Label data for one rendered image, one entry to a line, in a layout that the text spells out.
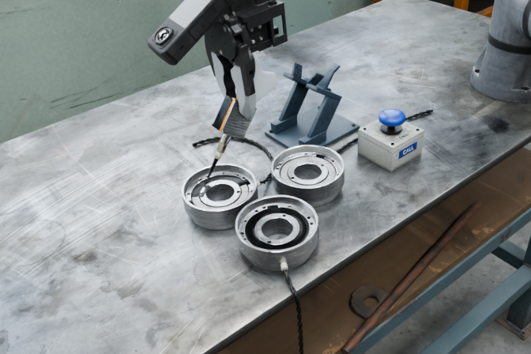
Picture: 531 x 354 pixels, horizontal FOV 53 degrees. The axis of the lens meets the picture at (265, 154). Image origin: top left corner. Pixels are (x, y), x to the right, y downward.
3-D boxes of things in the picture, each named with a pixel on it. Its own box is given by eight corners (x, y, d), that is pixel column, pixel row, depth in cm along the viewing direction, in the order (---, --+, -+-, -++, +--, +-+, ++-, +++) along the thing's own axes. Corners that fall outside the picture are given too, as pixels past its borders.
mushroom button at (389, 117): (391, 151, 80) (393, 122, 77) (371, 140, 83) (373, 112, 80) (408, 141, 82) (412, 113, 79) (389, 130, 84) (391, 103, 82)
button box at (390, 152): (391, 172, 80) (393, 145, 77) (357, 152, 84) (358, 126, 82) (427, 152, 83) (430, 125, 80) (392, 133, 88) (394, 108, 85)
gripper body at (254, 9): (289, 47, 69) (280, -49, 61) (235, 71, 65) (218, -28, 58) (255, 31, 74) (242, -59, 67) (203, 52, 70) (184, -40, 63)
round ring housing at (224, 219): (203, 244, 70) (198, 221, 68) (175, 201, 78) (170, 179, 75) (272, 215, 74) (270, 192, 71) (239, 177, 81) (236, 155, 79)
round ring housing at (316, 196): (325, 219, 72) (325, 196, 70) (259, 197, 77) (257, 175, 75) (355, 176, 79) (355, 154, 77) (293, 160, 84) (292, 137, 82)
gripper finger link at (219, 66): (264, 99, 77) (260, 43, 71) (230, 115, 74) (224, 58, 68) (251, 89, 79) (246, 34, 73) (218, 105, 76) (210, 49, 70)
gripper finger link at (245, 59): (262, 95, 67) (248, 29, 63) (253, 99, 67) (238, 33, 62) (242, 86, 71) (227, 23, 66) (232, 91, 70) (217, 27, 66)
